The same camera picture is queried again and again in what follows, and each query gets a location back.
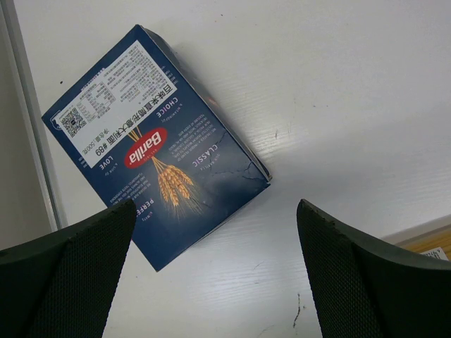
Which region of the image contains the blue Barilla pasta box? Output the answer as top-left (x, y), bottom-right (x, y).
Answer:
top-left (42, 25), bottom-right (271, 270)

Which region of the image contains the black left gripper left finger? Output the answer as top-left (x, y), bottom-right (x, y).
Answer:
top-left (1, 200), bottom-right (137, 337)

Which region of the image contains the yellow spaghetti bag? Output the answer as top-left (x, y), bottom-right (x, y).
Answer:
top-left (384, 225), bottom-right (450, 261)

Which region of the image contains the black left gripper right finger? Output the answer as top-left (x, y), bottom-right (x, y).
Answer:
top-left (297, 199), bottom-right (450, 337)

